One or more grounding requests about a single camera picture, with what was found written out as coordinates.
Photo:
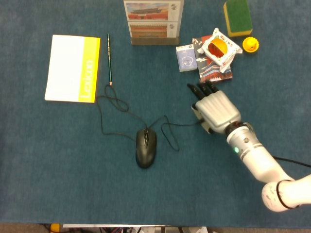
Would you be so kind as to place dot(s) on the green and yellow sponge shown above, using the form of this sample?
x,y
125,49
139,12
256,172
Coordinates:
x,y
238,18

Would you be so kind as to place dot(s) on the yellow round toy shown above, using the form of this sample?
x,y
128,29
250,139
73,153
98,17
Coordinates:
x,y
250,44

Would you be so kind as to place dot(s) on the dark palace print booklet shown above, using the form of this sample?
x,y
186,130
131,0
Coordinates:
x,y
213,74

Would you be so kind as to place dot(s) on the yellow object under table edge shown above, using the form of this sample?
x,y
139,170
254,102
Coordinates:
x,y
55,228

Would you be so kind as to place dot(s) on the blue felt table mat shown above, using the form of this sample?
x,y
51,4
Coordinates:
x,y
155,184

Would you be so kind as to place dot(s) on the white packet with orange fruit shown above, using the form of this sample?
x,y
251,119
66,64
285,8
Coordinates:
x,y
219,49

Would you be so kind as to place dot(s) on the green pencil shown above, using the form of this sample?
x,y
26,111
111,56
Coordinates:
x,y
109,59

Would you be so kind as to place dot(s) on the black computer mouse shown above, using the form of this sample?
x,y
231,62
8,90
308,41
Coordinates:
x,y
145,151

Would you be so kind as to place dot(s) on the small blue card box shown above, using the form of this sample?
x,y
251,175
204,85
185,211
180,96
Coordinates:
x,y
185,58

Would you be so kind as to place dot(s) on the postcard stand with palace pictures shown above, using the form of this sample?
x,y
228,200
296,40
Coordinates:
x,y
153,21

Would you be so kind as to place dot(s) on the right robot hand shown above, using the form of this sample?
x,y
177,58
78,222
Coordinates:
x,y
217,109

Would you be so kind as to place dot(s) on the white and yellow Lexicon notebook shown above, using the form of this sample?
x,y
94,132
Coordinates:
x,y
73,69

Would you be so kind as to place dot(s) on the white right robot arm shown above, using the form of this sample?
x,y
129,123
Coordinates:
x,y
264,165

